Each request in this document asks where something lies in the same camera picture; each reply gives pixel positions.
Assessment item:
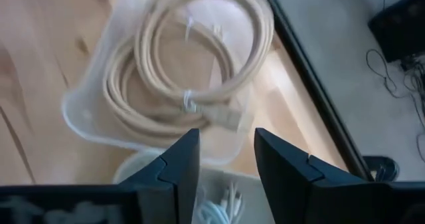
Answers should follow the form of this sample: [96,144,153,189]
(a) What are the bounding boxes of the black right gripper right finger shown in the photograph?
[254,127,389,224]

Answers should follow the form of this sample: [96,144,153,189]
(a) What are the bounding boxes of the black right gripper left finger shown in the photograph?
[119,128,201,224]

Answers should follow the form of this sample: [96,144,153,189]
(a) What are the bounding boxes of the light blue USB cable bundle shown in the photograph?
[194,199,233,224]

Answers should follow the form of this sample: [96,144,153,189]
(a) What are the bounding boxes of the white braided USB cable bundle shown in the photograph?
[217,180,245,218]

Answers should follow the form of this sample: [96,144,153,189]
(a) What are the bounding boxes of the beige braided USB cable coil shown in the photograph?
[134,0,276,105]
[102,41,243,147]

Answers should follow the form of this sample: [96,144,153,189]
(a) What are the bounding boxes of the white plastic bin with handles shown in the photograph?
[112,149,276,224]

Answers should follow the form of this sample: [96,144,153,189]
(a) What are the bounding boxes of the coiled beige cable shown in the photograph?
[61,0,276,167]

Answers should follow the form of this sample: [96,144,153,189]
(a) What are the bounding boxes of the thin black floor cable loop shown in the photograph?
[365,49,399,99]

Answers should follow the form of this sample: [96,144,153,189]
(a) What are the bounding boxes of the tangled black floor cables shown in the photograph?
[400,59,425,164]

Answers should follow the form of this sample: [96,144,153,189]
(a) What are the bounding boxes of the black device with cables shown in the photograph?
[367,0,425,64]

